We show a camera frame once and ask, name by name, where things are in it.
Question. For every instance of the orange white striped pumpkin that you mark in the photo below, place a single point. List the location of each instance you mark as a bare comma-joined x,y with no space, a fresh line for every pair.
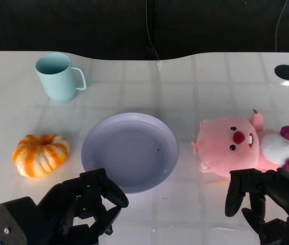
41,154

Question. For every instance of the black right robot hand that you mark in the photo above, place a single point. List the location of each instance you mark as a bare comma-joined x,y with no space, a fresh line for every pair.
285,189

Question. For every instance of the pink plush beaver doll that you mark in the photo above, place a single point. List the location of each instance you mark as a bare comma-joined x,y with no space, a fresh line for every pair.
233,144

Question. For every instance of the light blue mug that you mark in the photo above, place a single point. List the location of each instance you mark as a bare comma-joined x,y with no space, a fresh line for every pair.
56,76

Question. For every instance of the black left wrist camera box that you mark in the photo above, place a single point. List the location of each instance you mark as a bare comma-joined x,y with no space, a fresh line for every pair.
5,223

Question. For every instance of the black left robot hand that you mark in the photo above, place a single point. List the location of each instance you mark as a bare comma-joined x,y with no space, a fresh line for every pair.
93,190

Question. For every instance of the lavender round plate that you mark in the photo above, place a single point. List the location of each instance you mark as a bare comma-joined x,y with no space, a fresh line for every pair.
130,151

